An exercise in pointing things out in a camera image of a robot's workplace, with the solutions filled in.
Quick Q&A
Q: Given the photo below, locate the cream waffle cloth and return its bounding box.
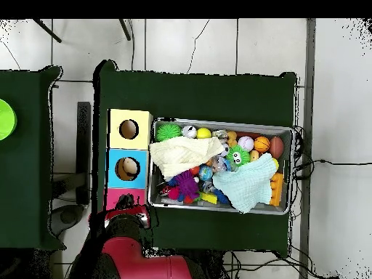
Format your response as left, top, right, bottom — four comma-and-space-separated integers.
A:
148, 135, 225, 179

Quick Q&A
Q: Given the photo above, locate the grey round stand base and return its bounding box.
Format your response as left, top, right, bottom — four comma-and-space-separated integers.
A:
49, 203, 86, 237

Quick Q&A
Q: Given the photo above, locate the black flat panel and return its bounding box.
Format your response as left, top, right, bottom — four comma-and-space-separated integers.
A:
76, 101, 92, 205

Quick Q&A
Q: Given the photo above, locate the dark green side table cloth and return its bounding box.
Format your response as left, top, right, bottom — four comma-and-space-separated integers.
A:
0, 65, 67, 252

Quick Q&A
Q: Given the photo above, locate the lime green round dish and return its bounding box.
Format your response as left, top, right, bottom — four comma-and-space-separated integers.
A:
0, 98, 17, 142

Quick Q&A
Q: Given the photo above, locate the black power cable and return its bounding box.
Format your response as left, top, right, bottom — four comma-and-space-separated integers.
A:
293, 158, 372, 181

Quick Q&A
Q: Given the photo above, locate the orange basketball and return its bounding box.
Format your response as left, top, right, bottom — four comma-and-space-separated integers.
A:
253, 136, 272, 154

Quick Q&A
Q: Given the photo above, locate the wooden box with three holes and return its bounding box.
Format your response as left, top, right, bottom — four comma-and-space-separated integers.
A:
104, 108, 154, 211

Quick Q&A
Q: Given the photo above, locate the silver mesh bin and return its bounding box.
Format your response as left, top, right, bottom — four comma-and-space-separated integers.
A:
147, 117, 294, 216

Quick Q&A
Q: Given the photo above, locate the purple spiky toy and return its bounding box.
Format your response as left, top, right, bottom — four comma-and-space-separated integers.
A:
173, 170, 201, 201

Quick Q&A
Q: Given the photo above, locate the plain green spiky ball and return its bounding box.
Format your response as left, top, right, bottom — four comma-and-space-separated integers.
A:
155, 122, 182, 142

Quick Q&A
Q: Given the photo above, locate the green spiky ball with eyes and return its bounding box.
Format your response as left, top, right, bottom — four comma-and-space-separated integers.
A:
225, 145, 251, 167

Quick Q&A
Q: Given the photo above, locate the black tripod leg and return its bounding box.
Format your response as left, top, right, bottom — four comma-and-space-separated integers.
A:
32, 18, 62, 44
118, 18, 132, 41

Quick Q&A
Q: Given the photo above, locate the mint green waffle cloth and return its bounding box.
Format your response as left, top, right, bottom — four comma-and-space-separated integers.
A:
211, 153, 279, 214

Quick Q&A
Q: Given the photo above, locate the white baseball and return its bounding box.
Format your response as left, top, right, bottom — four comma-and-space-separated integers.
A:
237, 135, 255, 153

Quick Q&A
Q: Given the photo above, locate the brown football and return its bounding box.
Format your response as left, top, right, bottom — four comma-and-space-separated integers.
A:
268, 136, 285, 160

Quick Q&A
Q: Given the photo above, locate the yellow ball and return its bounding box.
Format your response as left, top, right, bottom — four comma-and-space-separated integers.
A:
196, 127, 213, 140

